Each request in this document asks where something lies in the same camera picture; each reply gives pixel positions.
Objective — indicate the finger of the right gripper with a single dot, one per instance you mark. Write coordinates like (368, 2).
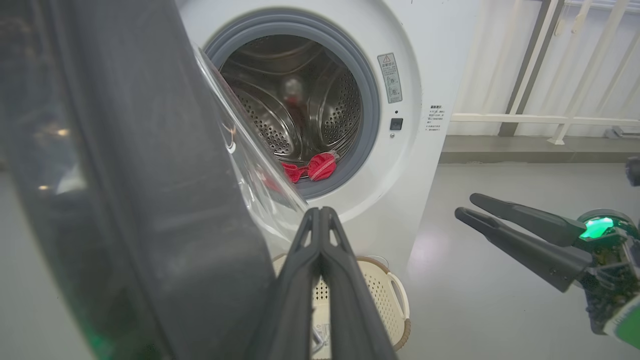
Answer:
(535, 222)
(530, 255)

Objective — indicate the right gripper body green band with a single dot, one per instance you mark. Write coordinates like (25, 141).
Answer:
(612, 270)

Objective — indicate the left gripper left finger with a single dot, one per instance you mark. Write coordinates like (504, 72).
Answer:
(290, 310)

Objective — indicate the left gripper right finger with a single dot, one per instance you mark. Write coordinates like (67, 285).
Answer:
(355, 315)

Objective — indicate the red and white garment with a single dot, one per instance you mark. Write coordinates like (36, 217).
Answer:
(320, 167)

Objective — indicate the round washing machine door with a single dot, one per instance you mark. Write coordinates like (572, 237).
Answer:
(125, 175)

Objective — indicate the cream perforated laundry basket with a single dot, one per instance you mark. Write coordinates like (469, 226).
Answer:
(385, 295)

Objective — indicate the white front-load washing machine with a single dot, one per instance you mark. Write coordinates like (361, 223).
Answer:
(430, 75)

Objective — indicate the white metal railing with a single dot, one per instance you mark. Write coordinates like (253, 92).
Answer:
(525, 119)

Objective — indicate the white curtain behind railing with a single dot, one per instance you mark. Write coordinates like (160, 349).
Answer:
(490, 60)

